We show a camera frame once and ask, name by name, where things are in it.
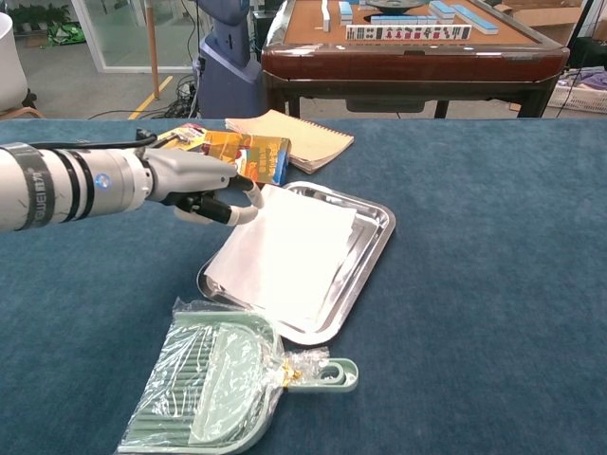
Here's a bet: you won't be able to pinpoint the white paper sheet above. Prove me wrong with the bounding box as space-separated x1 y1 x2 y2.
203 184 358 323

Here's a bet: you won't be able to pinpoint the blue table mat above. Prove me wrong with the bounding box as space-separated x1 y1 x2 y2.
0 117 607 455

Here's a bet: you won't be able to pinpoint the white mahjong tile row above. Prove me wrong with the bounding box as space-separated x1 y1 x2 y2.
345 24 473 42

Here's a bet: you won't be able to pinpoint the green bag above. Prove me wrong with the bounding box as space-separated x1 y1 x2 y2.
46 21 86 47

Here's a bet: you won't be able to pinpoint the razor in yellow blister pack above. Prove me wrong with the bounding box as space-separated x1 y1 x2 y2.
156 122 208 153

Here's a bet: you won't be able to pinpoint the dark dice dome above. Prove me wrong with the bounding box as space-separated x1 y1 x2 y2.
364 0 428 10

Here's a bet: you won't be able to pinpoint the green potted plants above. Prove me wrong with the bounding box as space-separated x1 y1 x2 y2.
9 4 72 29

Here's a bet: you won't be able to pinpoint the brown mahjong table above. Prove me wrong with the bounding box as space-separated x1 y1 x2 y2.
260 0 571 119

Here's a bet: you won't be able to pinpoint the tan spiral notebook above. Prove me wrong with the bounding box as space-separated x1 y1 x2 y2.
224 109 356 175

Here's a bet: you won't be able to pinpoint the blue machine base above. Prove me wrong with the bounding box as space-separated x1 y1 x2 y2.
194 0 267 119

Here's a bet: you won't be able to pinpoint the green dustpan brush set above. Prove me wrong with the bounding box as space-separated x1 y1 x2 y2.
116 297 360 455

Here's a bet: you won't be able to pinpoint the tangled floor cables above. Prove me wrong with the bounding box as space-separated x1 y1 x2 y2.
163 73 203 119

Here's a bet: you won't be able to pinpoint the silver metal tray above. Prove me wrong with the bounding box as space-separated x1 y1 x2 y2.
196 180 397 346

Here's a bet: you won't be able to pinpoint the wooden pole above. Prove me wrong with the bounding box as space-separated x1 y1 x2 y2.
145 0 161 100

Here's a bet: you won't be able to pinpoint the orange and blue cardboard box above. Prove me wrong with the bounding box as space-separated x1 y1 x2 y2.
201 131 291 187

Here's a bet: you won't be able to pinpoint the white framed glass partition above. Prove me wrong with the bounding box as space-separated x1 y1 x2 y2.
70 0 200 75

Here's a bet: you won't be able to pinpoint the white plastic basket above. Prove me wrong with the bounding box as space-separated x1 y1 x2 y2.
547 68 607 115

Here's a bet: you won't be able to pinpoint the white chair with wooden legs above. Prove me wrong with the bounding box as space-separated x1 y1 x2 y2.
0 11 46 119

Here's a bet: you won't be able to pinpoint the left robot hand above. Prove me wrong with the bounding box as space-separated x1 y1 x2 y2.
141 147 265 228

